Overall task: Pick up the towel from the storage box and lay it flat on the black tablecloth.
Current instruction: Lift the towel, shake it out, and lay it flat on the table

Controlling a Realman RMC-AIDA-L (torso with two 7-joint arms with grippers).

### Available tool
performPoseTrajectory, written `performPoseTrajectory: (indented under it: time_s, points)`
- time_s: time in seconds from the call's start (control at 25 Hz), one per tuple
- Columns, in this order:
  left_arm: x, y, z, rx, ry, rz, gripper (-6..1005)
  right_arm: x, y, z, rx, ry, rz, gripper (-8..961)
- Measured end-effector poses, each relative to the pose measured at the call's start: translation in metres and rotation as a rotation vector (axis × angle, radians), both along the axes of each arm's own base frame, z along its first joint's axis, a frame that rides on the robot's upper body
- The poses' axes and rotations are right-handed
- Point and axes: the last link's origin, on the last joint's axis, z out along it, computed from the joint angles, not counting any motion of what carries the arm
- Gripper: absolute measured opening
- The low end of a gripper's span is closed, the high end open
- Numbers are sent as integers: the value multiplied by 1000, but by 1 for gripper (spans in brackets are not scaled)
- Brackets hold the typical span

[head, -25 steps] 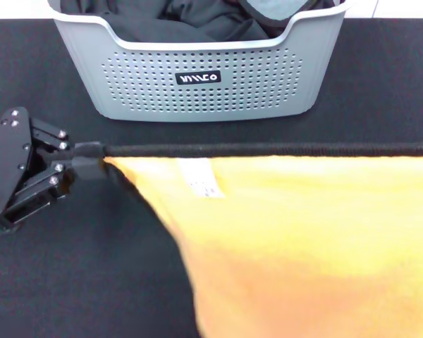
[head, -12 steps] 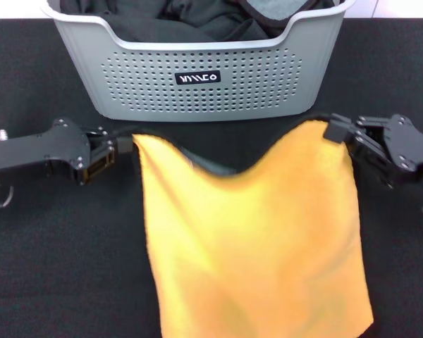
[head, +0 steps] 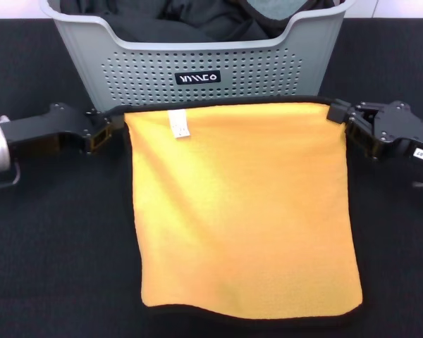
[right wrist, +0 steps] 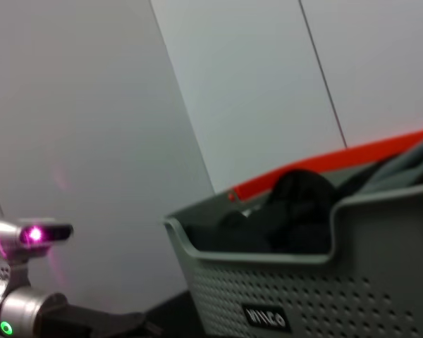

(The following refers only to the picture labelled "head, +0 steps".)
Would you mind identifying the grey perforated plastic storage box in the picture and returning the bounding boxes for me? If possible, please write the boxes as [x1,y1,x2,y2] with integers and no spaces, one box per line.
[38,0,357,111]

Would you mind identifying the yellow towel with black edging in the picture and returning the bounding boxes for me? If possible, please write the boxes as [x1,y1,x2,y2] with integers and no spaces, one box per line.
[104,94,366,320]

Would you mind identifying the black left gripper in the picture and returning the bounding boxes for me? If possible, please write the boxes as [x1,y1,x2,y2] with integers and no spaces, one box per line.
[6,102,113,154]

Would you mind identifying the black tablecloth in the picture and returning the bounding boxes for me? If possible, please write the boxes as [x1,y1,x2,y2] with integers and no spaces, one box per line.
[0,17,423,338]

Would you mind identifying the grey towel with black edging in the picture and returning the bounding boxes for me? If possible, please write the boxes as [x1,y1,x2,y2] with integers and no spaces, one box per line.
[241,0,313,28]

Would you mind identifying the grey left gripper cable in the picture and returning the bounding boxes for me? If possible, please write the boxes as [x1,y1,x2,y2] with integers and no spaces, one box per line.
[0,163,22,194]

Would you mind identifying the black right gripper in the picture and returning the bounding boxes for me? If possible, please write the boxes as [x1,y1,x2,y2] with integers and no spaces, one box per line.
[326,99,423,165]

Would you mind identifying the black crumpled cloth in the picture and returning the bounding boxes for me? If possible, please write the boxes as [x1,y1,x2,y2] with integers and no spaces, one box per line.
[58,0,286,45]

